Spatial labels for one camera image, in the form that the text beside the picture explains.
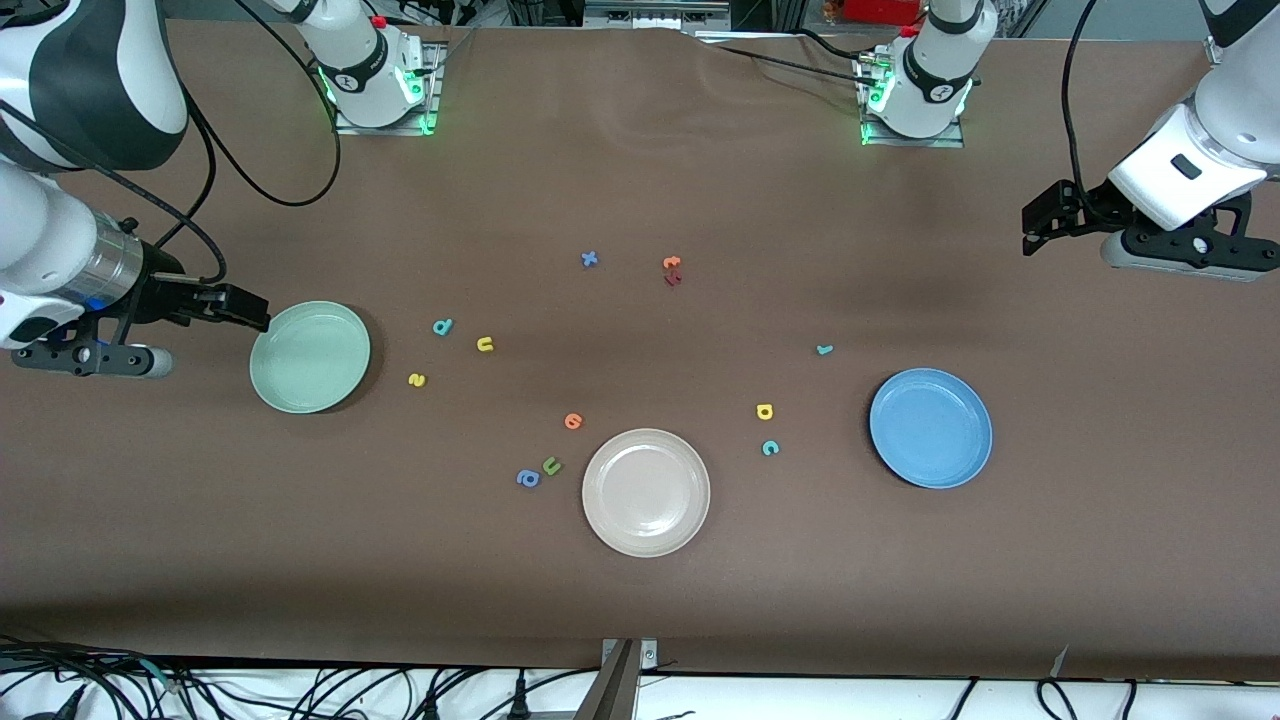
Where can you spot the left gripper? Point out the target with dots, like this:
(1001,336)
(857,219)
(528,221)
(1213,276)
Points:
(1088,207)

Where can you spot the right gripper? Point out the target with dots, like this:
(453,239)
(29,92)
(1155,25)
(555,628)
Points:
(165,293)

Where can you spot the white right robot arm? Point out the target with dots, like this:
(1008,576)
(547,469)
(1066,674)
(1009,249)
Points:
(60,230)

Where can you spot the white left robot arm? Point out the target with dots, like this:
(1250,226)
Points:
(935,70)

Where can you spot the green plate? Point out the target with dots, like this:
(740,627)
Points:
(310,358)

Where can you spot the blue plate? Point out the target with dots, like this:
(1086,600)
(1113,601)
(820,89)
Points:
(930,428)

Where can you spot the red box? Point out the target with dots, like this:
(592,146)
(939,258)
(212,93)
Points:
(880,9)

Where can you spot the blue letter a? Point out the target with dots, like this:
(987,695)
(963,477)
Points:
(528,478)

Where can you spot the brown table cover mat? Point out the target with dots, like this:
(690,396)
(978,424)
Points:
(640,160)

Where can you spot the white paper scrap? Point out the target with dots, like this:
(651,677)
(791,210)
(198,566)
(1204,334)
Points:
(1059,662)

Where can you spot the beige plate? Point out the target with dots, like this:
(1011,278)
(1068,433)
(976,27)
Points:
(646,492)

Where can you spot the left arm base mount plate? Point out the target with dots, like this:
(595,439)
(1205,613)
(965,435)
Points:
(955,140)

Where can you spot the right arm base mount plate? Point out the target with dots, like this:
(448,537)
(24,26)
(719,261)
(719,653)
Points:
(432,110)

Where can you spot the aluminium frame profile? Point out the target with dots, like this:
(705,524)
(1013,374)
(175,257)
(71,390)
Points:
(655,12)

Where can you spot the grey metal camera post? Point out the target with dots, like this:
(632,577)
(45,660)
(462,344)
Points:
(615,692)

